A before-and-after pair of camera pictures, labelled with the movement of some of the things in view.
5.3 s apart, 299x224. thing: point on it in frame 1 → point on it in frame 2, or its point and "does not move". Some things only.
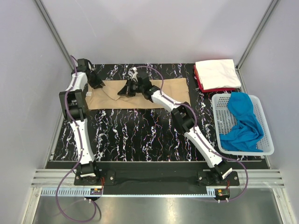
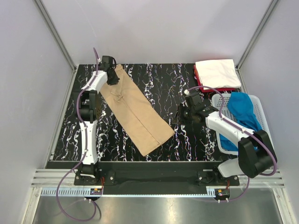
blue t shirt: (247, 132) does not move
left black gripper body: (94, 81) → (114, 79)
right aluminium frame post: (260, 24) does not move
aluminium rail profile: (258, 178) does not move
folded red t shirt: (211, 90) does not move
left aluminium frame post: (54, 32) does not move
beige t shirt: (107, 97) → (140, 119)
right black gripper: (126, 90) → (178, 118)
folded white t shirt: (218, 73) does not move
